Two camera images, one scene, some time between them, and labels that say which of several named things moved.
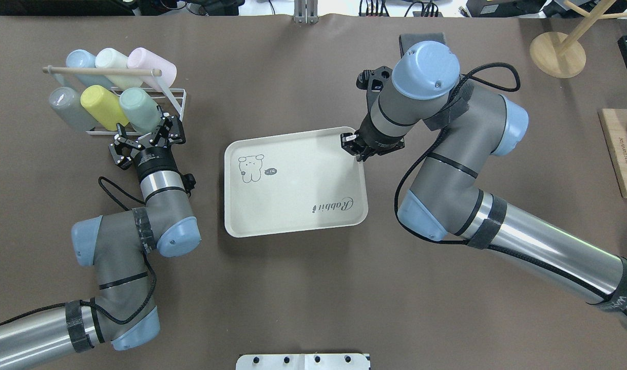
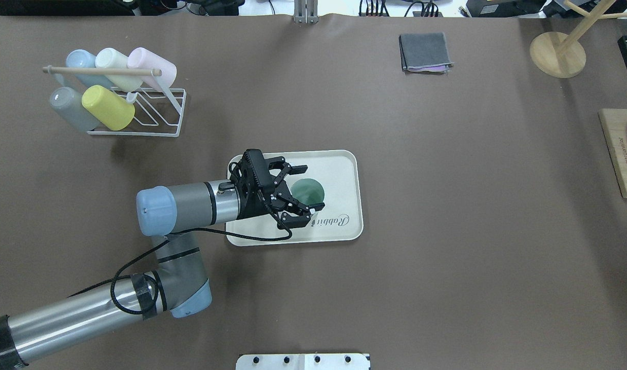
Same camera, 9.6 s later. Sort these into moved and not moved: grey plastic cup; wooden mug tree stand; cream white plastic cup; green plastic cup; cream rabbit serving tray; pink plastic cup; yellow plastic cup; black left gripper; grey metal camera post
Moved: black left gripper; cream rabbit serving tray; green plastic cup
Not moved: yellow plastic cup; grey metal camera post; grey plastic cup; cream white plastic cup; wooden mug tree stand; pink plastic cup
